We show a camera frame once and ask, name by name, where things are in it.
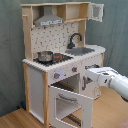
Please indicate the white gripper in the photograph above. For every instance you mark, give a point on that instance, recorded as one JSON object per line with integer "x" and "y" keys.
{"x": 98, "y": 75}

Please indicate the white microwave door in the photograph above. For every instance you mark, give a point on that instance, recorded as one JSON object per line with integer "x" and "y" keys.
{"x": 97, "y": 12}

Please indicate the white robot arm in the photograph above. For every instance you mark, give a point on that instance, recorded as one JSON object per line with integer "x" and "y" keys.
{"x": 118, "y": 82}

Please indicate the wooden toy kitchen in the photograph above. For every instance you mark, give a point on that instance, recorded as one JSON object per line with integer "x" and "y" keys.
{"x": 57, "y": 38}

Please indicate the grey ice dispenser panel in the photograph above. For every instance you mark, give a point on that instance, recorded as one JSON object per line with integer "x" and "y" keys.
{"x": 91, "y": 66}

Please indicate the right red stove knob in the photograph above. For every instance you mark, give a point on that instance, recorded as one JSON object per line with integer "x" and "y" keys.
{"x": 74, "y": 69}

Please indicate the red stove knob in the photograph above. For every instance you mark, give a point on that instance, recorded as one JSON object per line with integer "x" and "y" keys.
{"x": 74, "y": 69}
{"x": 56, "y": 75}

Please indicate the grey sink basin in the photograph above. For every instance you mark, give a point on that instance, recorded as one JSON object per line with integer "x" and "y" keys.
{"x": 79, "y": 51}

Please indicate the left red stove knob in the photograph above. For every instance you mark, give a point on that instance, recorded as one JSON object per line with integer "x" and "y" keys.
{"x": 56, "y": 75}

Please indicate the black stovetop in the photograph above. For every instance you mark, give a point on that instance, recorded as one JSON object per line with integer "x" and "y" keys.
{"x": 57, "y": 58}

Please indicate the white oven door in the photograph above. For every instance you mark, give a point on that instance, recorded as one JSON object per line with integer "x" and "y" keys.
{"x": 63, "y": 103}

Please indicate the silver cooking pot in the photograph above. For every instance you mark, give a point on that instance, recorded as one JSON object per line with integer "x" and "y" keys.
{"x": 45, "y": 56}

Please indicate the grey range hood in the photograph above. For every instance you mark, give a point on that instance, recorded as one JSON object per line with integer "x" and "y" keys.
{"x": 48, "y": 18}

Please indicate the grey fridge door handle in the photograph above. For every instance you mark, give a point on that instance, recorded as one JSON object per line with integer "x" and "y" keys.
{"x": 84, "y": 83}

